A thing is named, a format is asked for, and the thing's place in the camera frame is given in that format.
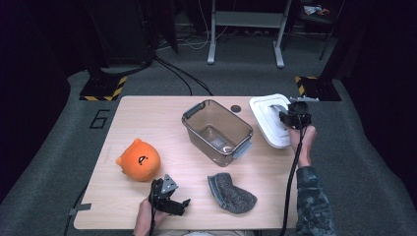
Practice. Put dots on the orange plush toy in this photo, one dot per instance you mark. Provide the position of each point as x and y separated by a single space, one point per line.
139 160

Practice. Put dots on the person's right hand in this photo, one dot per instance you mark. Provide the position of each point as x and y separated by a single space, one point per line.
305 144

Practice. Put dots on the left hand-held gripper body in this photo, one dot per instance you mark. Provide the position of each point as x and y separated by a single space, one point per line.
160 196

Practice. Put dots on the person's left hand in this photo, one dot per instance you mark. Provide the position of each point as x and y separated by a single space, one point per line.
146 219

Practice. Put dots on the brown transparent storage box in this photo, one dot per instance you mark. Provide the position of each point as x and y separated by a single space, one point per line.
226 157

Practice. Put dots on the black yellow striped stand base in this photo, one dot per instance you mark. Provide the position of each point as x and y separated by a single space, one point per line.
98 88
324 89

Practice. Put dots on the small colourful items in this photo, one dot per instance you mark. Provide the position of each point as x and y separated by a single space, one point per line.
314 10

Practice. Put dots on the white metal desk frame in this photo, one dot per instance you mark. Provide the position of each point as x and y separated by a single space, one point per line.
249 19

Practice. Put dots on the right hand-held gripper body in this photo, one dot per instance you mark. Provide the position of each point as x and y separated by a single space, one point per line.
300 114

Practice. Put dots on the grey fluffy cloth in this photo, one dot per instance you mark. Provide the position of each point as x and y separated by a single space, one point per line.
234 195

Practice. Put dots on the grey tape strip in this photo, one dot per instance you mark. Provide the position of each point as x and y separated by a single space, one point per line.
80 208

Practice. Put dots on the dark round table grommet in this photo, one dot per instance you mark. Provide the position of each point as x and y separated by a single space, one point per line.
236 108

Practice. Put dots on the black metal rack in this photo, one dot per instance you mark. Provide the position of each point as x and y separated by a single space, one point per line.
319 19

